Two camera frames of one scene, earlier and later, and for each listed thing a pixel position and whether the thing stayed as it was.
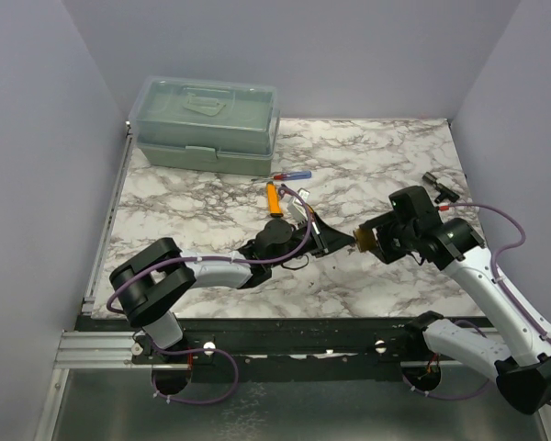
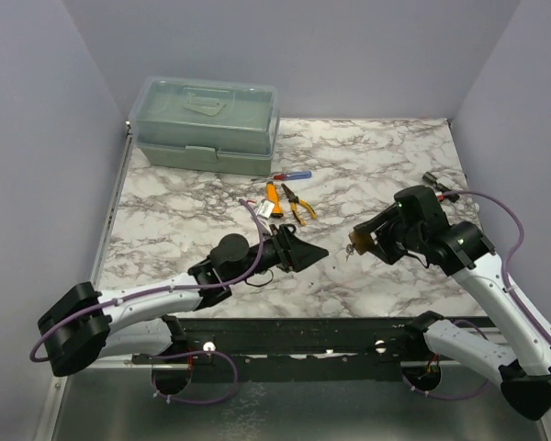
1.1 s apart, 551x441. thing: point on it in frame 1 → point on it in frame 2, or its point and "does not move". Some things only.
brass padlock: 365,239 does not move
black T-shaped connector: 444,191 does not move
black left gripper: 325,239 → 293,254
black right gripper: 386,252 does not move
